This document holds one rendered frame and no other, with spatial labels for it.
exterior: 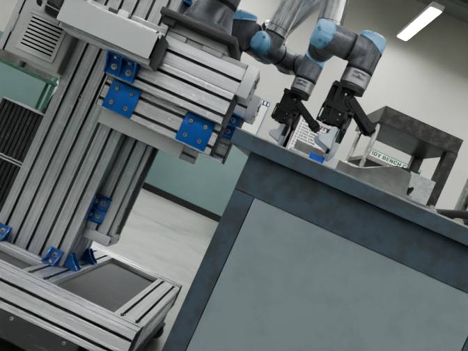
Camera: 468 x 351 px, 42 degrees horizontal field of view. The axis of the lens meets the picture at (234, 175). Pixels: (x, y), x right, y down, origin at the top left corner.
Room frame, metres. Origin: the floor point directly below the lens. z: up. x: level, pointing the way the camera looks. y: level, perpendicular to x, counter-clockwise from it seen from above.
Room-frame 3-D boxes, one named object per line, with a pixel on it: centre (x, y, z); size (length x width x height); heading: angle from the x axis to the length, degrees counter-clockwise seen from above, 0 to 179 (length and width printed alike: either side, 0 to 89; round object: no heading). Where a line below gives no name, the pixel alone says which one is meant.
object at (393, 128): (6.93, -1.60, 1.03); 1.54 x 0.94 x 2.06; 0
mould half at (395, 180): (2.04, -0.41, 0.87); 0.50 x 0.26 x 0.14; 80
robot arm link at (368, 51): (1.64, -0.19, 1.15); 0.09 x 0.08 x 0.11; 94
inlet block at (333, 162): (1.64, -0.17, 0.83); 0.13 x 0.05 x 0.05; 92
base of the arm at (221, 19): (1.74, 0.25, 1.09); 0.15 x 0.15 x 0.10
